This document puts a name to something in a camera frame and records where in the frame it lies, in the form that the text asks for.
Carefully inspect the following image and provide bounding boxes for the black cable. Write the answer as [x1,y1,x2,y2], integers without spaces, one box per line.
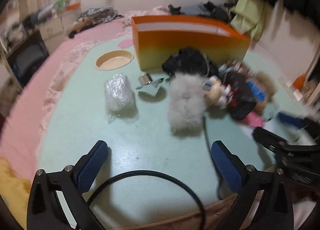
[85,169,207,230]

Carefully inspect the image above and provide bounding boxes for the dark clothes pile on bed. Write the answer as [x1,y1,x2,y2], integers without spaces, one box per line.
[168,1,231,23]

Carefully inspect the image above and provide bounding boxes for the light green hanging garment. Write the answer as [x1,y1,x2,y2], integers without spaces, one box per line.
[230,0,267,41]

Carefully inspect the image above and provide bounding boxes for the black cloth bundle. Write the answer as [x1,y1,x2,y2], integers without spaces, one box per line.
[162,47,220,78]

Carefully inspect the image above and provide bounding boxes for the clear plastic wrapped bundle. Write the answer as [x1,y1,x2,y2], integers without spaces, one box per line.
[104,73,136,123]

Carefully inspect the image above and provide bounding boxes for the plush doll with clothes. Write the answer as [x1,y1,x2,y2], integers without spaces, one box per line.
[202,60,277,128]

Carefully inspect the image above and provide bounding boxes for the orange storage box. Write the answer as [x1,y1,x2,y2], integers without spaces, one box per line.
[131,15,251,70]

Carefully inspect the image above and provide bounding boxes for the white fluffy fur piece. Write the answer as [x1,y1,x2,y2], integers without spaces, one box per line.
[168,73,206,134]

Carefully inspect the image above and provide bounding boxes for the orange bottle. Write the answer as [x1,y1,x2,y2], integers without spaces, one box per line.
[292,74,306,91]

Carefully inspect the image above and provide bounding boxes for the pink bed sheet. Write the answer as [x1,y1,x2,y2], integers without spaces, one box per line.
[1,19,123,180]

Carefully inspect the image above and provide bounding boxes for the shiny silver cup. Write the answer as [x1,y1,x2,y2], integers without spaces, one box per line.
[136,73,164,97]

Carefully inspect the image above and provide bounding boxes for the patterned clothes pile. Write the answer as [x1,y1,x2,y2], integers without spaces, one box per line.
[66,7,123,39]

